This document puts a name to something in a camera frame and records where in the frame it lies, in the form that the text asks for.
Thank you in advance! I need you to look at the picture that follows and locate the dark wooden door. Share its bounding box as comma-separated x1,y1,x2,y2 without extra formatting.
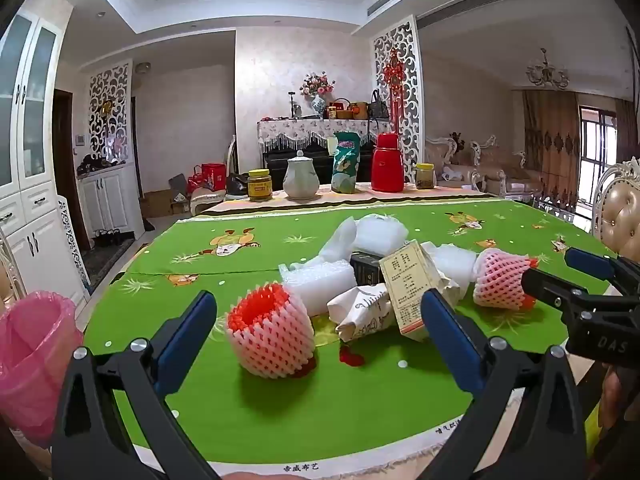
52,88,94,252

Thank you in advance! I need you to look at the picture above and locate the pink striped tablecloth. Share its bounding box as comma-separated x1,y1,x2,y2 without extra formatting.
202,182,495,213

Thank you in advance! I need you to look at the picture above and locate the low white shoe cabinet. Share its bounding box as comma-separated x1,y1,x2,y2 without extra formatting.
76,160,147,242

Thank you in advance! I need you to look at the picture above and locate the white foam block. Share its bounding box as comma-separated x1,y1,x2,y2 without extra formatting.
279,257,357,319

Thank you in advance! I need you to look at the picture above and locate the white foam sheet piece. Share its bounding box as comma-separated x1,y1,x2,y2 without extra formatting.
419,242,479,302

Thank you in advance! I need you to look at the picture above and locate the pink plastic waste bin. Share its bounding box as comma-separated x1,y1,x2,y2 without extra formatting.
0,290,84,448

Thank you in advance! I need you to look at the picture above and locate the chandelier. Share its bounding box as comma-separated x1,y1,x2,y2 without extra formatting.
525,48,571,92

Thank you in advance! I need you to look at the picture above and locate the white lattice rack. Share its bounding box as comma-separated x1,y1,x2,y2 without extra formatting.
56,195,92,287

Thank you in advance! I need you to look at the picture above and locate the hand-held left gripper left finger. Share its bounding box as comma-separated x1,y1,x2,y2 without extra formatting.
50,290,221,480

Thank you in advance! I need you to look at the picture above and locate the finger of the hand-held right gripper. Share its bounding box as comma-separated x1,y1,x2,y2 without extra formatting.
520,265,592,313
564,247,640,306

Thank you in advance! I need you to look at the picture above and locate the red knot wall ornament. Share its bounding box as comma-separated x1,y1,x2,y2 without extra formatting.
384,49,409,122

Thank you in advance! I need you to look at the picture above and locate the crumpled printed paper wrapper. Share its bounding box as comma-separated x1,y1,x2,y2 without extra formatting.
327,282,402,343

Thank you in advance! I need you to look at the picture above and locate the green snack bag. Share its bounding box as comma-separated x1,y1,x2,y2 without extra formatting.
330,131,362,195

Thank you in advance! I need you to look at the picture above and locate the white ceramic teapot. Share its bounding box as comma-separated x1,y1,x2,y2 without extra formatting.
283,150,320,200

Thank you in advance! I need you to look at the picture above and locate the person's right hand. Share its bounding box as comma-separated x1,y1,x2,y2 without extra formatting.
601,365,640,442

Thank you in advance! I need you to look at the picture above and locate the brown patterned curtain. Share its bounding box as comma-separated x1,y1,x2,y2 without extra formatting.
521,89,582,207

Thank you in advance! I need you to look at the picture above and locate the red thermos flask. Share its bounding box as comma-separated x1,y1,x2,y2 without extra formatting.
370,133,405,193

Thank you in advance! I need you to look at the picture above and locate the vase of pink flowers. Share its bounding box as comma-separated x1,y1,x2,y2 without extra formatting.
300,72,336,117

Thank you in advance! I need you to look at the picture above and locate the black piano with lace cover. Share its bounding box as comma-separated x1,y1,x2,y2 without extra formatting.
257,118,397,183

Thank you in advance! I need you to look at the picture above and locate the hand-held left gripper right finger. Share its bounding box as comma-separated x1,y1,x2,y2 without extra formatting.
420,287,589,480

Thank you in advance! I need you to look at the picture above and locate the white foam sheet roll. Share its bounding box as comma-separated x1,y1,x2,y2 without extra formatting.
352,214,412,257

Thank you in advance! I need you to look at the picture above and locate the white dining chair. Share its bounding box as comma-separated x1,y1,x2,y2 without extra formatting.
189,135,239,217

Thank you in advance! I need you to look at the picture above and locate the small red wrapper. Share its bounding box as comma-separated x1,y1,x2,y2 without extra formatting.
339,344,366,367

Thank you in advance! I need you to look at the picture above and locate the cream carved sofa set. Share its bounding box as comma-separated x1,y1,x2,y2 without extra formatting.
424,134,543,198

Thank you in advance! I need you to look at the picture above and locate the black handbag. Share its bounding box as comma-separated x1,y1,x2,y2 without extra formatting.
367,89,392,120

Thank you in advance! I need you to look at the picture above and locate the green cartoon printed tablecloth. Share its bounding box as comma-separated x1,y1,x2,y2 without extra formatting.
82,197,622,476

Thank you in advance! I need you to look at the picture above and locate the tall white glass-door cabinet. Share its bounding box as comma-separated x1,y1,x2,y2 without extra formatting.
0,10,87,306

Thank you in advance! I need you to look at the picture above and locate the window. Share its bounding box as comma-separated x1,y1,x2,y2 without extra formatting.
577,105,619,207

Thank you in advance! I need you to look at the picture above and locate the black carton box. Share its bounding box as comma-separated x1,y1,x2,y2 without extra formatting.
349,252,387,287

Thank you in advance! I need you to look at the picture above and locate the pink foam fruit net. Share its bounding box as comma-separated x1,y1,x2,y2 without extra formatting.
472,247,541,311
226,282,317,379

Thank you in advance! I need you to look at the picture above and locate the white lattice screen panel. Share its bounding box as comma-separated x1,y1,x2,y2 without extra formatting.
89,59,135,162
370,21,427,187

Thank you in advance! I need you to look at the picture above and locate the dark jar with yellow lid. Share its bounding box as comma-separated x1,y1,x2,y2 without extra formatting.
414,162,437,190

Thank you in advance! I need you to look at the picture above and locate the dark door mat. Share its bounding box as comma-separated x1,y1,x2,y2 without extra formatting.
81,236,137,292

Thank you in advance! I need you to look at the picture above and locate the tan leather carved chair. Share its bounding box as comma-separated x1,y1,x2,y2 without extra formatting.
594,157,640,263

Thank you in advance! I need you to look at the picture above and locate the beige paper carton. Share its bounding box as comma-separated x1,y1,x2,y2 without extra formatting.
379,240,443,337

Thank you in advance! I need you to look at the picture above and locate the twisted white plastic wrap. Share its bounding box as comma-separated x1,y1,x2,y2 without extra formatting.
299,217,359,270

